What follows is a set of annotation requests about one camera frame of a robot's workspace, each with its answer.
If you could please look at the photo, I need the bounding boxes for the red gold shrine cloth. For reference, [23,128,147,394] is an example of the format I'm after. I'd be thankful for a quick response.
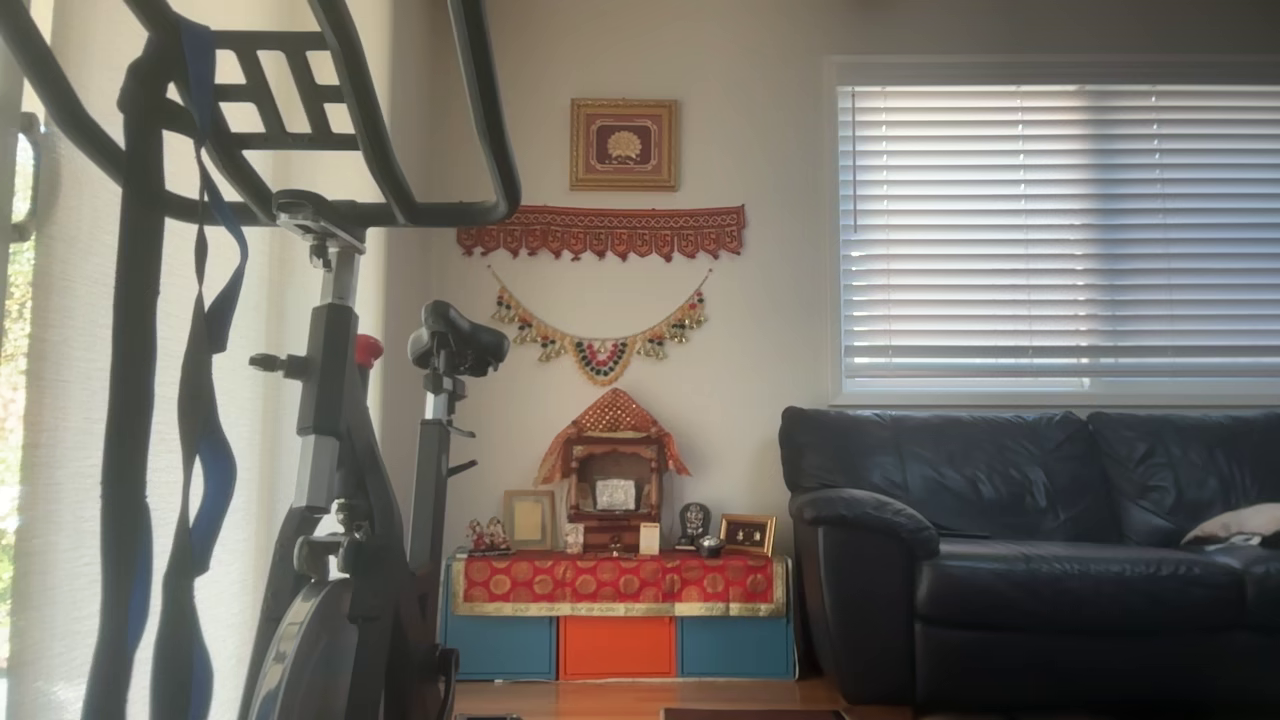
[535,388,691,486]

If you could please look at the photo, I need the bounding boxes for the small wooden shrine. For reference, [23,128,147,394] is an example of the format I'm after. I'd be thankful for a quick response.
[565,432,666,554]

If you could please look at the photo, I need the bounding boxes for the red gold table runner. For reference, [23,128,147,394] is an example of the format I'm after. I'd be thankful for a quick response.
[450,553,788,617]

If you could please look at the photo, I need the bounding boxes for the orange storage bin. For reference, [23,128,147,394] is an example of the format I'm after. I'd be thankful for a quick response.
[559,615,677,681]

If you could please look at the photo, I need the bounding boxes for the blue storage bin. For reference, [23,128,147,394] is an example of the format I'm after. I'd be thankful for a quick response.
[443,614,557,682]
[679,615,795,681]

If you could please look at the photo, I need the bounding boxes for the black grey exercise bike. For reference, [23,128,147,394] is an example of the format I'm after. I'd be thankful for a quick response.
[0,0,523,720]

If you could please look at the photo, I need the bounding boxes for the dark floor rug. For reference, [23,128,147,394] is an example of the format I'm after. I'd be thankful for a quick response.
[660,707,851,720]

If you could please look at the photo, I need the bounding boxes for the black leather sofa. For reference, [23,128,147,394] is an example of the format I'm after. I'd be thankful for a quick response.
[778,405,1280,713]

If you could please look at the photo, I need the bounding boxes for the white window blinds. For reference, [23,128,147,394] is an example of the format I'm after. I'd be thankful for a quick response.
[838,85,1280,393]

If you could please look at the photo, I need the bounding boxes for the blue black resistance band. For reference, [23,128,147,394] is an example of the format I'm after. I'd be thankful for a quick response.
[150,15,251,720]

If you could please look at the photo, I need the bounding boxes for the white sheer curtain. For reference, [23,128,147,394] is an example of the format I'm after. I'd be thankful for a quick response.
[0,0,401,720]

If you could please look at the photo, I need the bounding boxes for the white cushion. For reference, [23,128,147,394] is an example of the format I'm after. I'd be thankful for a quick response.
[1180,503,1280,551]

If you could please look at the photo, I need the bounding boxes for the beaded wall garland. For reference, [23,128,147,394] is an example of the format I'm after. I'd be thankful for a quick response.
[488,266,713,387]

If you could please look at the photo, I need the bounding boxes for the red embroidered wall valance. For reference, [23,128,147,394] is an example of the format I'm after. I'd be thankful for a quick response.
[457,205,746,263]

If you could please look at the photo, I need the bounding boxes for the beige photo frame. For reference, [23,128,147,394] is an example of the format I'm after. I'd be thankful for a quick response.
[502,489,557,551]

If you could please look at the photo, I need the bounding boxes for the gold photo frame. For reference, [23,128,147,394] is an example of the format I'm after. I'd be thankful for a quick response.
[719,513,777,557]

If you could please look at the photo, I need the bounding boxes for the gold framed wall picture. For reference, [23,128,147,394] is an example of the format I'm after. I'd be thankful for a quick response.
[570,98,679,192]

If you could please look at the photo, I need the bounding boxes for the white window frame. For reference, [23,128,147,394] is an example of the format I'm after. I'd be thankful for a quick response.
[826,57,1280,408]

